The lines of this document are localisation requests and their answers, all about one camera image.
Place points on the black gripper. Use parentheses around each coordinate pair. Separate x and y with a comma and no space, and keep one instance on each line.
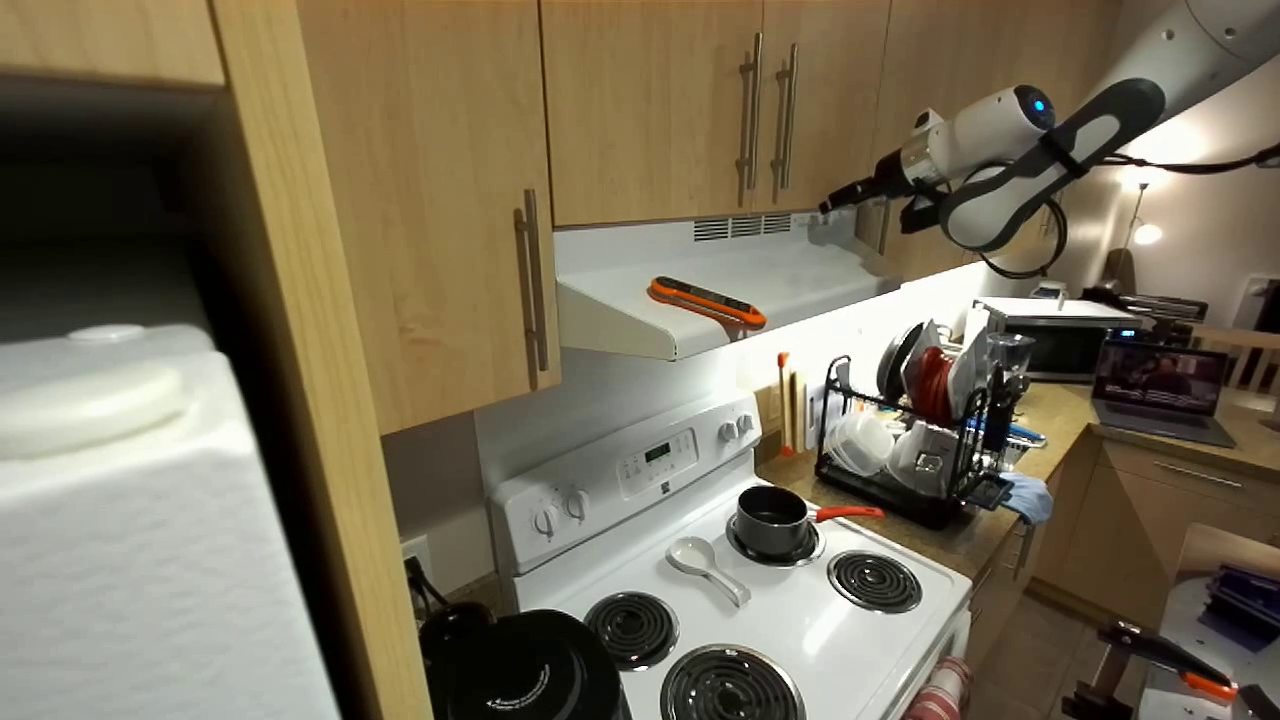
(890,176)

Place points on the white range hood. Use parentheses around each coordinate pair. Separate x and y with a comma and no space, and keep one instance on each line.
(745,274)

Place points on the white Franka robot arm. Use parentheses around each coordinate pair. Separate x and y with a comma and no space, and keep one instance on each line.
(1012,146)

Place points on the light wood cabinet door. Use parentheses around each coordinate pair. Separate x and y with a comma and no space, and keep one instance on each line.
(833,95)
(912,52)
(424,174)
(1044,43)
(642,106)
(962,52)
(105,35)

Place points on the black frying pan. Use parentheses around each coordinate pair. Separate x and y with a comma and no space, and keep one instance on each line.
(899,362)

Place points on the orange black utility knife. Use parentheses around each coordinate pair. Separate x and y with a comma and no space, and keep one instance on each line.
(707,304)

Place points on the white plate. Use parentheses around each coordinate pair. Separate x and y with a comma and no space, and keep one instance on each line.
(973,350)

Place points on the orange thin cutting board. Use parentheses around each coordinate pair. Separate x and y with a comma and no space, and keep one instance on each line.
(782,402)

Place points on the wooden cutting board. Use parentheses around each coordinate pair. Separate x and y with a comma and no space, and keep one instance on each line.
(795,416)

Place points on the white cutting board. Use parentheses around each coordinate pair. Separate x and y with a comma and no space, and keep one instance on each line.
(807,422)

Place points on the white microwave oven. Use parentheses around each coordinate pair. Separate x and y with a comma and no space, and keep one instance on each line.
(1053,315)

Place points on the clear plastic food container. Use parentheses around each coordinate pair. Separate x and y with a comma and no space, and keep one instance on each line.
(866,440)

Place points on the black utensil caddy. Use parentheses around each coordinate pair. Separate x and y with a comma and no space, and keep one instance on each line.
(1009,393)

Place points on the glass container with metal clip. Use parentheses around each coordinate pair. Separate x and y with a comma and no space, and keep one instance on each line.
(925,460)

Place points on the lit floor lamp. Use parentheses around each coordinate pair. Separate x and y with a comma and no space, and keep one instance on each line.
(1149,235)

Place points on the blue cloth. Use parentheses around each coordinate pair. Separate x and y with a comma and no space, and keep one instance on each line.
(1029,500)

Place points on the open grey laptop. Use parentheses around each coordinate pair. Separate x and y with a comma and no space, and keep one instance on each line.
(1163,383)

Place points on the small black coil burner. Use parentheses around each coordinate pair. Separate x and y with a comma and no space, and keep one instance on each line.
(629,631)
(874,582)

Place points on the white spoon on stove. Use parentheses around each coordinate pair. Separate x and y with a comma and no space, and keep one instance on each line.
(689,556)

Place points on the white electric stove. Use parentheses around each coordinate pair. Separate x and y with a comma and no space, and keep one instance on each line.
(784,604)

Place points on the wooden base cabinet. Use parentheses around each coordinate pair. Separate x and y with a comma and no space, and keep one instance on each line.
(1147,532)
(1002,584)

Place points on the wooden chair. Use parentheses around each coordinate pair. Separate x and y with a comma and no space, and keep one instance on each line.
(1255,362)

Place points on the red white kitchen towel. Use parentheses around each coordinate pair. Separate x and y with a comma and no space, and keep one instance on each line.
(942,689)

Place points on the beige padded chair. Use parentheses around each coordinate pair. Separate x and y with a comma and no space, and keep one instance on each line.
(1224,547)

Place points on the purple box stack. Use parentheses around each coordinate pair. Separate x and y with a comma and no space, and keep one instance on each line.
(1247,604)

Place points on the wooden cabinet side panel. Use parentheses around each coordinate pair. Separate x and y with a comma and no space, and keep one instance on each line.
(365,561)

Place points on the white refrigerator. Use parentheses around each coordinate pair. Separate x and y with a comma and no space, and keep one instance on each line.
(133,561)

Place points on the white picture frame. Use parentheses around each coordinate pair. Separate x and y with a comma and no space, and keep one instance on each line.
(1258,302)

